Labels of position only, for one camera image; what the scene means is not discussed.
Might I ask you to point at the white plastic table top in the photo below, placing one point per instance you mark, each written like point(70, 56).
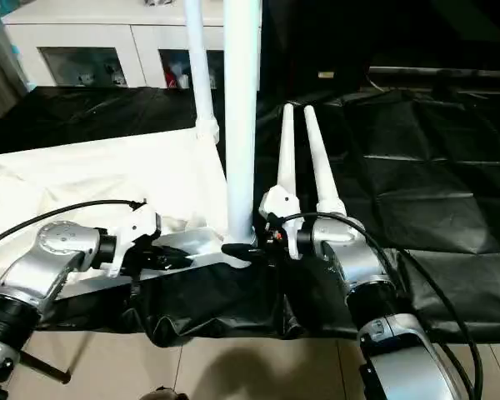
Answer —
point(92, 183)

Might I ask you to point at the white plastic table leg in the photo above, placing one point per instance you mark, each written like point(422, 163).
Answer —
point(285, 150)
point(321, 162)
point(202, 67)
point(240, 117)

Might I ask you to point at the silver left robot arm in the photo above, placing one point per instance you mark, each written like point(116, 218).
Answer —
point(42, 267)

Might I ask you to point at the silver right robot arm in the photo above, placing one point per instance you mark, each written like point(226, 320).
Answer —
point(358, 267)

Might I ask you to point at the black plastic mat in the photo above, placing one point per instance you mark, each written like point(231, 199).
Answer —
point(425, 158)

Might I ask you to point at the small yellow tag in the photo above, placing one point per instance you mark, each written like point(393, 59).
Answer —
point(326, 75)

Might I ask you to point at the white sideboard cabinet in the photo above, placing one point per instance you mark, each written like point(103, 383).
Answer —
point(100, 33)

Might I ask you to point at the beige curtain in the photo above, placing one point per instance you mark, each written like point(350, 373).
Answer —
point(0, 67)

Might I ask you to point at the grey toy figure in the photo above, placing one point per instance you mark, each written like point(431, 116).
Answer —
point(157, 2)

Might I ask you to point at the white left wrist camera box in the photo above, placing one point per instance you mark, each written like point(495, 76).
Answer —
point(133, 233)

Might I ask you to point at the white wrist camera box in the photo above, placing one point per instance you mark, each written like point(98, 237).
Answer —
point(133, 233)
point(279, 208)

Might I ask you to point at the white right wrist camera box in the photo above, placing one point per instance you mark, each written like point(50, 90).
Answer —
point(279, 208)

